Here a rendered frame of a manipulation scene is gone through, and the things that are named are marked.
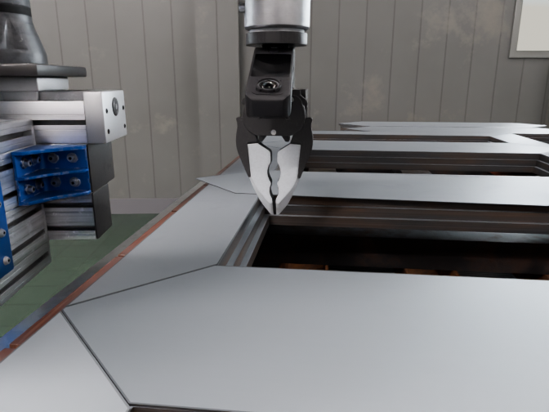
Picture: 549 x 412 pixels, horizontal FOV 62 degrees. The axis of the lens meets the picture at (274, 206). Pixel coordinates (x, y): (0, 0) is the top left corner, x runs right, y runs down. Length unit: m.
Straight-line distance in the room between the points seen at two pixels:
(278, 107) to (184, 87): 3.14
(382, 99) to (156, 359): 3.46
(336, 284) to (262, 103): 0.19
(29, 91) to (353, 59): 2.93
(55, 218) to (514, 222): 0.76
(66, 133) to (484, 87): 3.40
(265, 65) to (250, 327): 0.30
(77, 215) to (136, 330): 0.62
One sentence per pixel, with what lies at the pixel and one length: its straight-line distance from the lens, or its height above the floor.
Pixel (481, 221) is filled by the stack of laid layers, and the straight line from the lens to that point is 0.68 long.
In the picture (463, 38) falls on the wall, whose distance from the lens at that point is 3.87.
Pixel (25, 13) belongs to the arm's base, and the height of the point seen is 1.13.
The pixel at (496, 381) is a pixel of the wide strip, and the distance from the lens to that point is 0.29.
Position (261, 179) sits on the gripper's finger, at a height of 0.90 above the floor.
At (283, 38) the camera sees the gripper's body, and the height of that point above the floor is 1.06.
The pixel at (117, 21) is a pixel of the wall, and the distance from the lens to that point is 3.70.
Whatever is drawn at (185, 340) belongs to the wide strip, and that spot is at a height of 0.86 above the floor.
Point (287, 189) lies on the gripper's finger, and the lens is 0.55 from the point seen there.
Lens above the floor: 1.01
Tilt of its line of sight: 15 degrees down
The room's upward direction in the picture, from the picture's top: straight up
